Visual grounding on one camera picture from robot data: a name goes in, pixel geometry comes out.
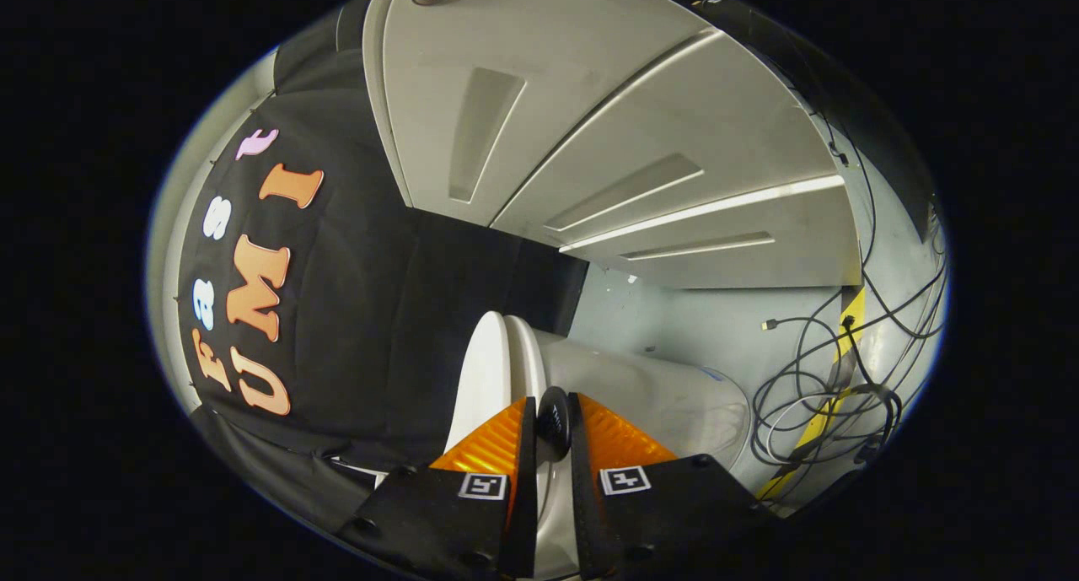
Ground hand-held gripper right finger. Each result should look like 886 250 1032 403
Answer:
567 392 782 581

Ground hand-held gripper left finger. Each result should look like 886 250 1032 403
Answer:
337 395 539 581

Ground white toilet lid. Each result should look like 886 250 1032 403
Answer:
444 311 576 481

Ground white toilet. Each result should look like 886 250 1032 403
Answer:
506 315 753 578

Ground black backdrop cloth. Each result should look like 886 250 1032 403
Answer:
173 0 591 535

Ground yellow black floor tape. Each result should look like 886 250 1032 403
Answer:
759 288 867 499

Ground tangle of black cables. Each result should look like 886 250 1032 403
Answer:
750 58 949 514

